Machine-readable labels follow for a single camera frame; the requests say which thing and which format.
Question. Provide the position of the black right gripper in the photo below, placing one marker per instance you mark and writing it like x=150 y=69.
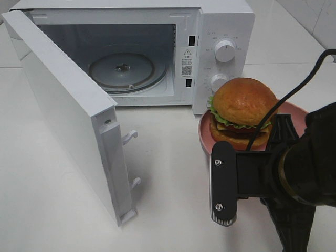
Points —
x=288 y=178

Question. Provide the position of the white lower timer knob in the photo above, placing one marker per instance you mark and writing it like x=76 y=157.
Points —
x=217 y=81

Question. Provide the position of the white microwave door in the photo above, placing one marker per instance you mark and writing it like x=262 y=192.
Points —
x=81 y=115

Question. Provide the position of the burger with lettuce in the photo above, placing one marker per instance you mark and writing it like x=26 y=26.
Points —
x=237 y=109

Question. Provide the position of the white microwave oven body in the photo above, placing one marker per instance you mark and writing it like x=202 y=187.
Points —
x=183 y=39

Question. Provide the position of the pink round plate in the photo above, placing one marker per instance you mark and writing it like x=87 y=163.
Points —
x=297 y=116

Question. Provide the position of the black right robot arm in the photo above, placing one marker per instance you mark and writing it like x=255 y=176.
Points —
x=318 y=144

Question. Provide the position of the white upper power knob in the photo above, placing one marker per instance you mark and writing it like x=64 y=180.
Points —
x=224 y=50

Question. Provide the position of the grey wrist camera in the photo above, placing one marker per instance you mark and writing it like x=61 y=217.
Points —
x=234 y=175

